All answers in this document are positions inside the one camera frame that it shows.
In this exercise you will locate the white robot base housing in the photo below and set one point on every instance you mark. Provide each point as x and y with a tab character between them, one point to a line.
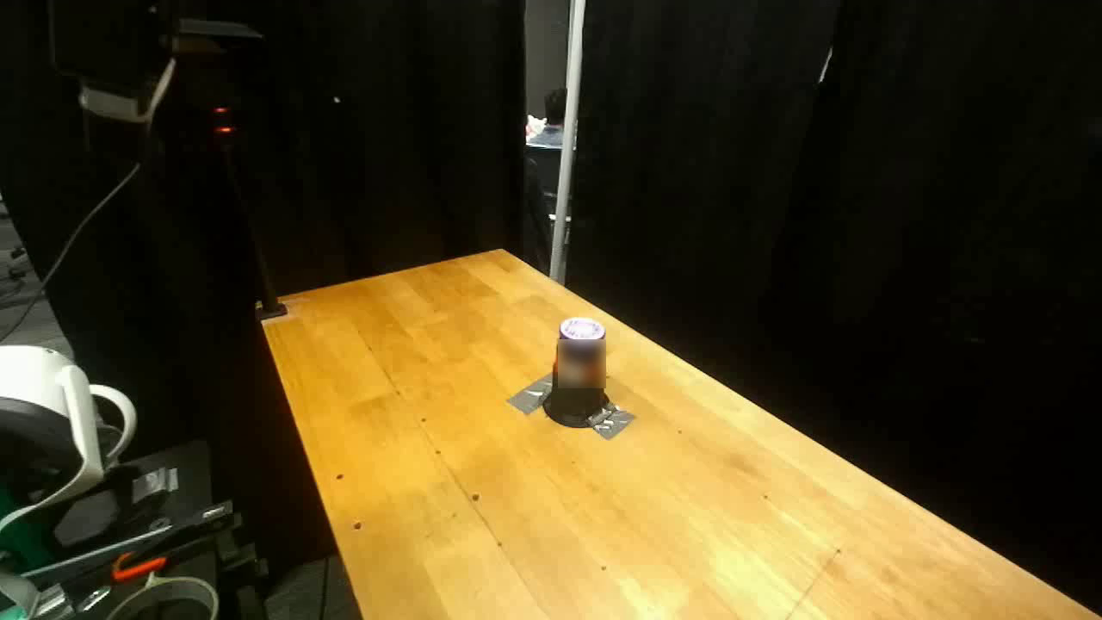
41	417

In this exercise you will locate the dark bottle with purple lid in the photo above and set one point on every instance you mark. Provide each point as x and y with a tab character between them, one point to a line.
579	378

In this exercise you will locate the grey tape strip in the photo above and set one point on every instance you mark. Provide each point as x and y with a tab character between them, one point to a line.
533	398
610	420

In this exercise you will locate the white vertical pole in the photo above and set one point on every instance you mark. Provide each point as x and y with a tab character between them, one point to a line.
568	137

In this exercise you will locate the black curtain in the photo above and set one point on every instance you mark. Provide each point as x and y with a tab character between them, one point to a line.
873	207

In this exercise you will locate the black equipment case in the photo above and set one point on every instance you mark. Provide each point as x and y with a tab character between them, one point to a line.
126	520

